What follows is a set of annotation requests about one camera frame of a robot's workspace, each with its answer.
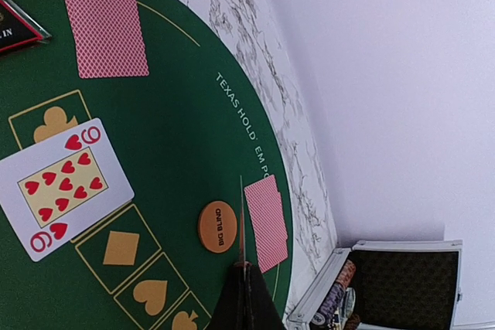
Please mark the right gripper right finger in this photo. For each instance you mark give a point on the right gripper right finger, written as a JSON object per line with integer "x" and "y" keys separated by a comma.
{"x": 260, "y": 312}

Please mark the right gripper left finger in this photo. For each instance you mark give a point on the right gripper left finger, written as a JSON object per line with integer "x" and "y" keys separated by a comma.
{"x": 229, "y": 313}

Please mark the red card carried edge-on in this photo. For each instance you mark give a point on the red card carried edge-on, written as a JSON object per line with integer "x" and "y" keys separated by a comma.
{"x": 242, "y": 259}

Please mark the orange big blind button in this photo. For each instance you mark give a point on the orange big blind button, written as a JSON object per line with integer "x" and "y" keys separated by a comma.
{"x": 217, "y": 227}

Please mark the red card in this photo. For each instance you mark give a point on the red card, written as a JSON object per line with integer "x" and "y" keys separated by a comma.
{"x": 108, "y": 38}
{"x": 264, "y": 203}

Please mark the nine of hearts card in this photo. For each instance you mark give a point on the nine of hearts card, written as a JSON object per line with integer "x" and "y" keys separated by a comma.
{"x": 54, "y": 190}

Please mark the black triangular dealer button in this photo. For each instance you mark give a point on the black triangular dealer button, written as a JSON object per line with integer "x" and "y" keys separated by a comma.
{"x": 18, "y": 29}

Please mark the aluminium poker chip case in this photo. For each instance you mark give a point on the aluminium poker chip case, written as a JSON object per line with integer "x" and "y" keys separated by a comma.
{"x": 384, "y": 285}

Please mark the round green poker mat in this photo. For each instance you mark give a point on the round green poker mat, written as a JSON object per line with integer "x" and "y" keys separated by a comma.
{"x": 184, "y": 135}

